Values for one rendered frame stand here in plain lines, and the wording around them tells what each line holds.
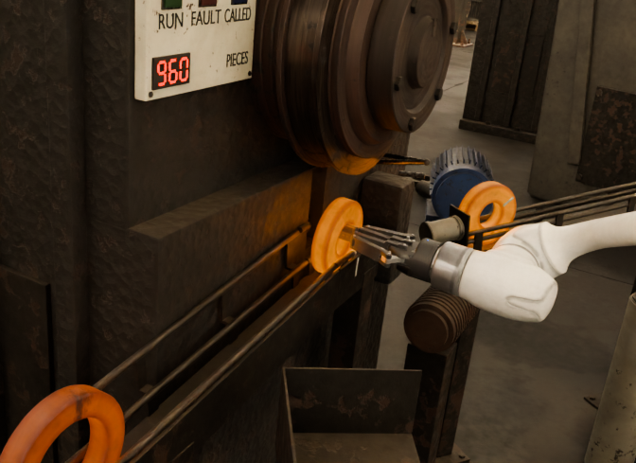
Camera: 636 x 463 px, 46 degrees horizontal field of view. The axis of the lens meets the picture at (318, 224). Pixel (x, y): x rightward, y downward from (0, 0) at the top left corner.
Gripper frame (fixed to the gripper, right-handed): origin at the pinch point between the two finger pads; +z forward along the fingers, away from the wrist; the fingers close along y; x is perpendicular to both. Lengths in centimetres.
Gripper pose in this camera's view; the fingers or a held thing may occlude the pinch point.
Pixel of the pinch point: (339, 229)
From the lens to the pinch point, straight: 144.4
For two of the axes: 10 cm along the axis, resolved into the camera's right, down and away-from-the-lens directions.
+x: 1.4, -9.1, -3.9
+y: 4.8, -2.8, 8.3
